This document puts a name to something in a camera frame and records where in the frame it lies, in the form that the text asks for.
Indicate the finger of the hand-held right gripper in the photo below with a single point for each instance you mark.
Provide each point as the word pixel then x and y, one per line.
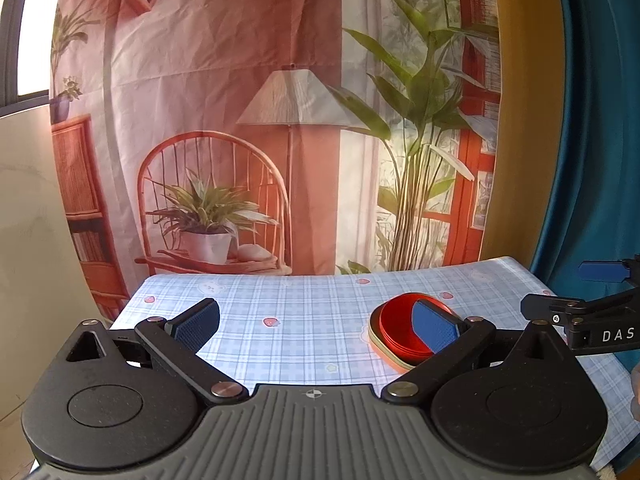
pixel 547 306
pixel 605 271

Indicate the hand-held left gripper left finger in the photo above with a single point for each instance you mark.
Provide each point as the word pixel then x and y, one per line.
pixel 196 327

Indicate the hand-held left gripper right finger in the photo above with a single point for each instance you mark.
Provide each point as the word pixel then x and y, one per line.
pixel 436 329

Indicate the wide red bowl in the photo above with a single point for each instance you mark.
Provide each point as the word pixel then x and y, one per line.
pixel 397 325

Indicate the orange plate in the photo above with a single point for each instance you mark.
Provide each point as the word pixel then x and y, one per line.
pixel 395 365

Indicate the large green plate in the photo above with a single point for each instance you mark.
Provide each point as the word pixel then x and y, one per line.
pixel 376 341

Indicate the person's right hand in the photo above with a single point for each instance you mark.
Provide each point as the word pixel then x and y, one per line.
pixel 636 392

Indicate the blue checked strawberry tablecloth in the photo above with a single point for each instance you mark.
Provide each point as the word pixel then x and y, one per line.
pixel 310 320

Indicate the blue curtain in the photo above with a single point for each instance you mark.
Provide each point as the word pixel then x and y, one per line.
pixel 595 110

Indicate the printed room backdrop cloth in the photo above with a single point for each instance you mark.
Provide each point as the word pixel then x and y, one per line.
pixel 280 110

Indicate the dark window frame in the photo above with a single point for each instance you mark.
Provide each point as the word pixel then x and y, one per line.
pixel 15 35

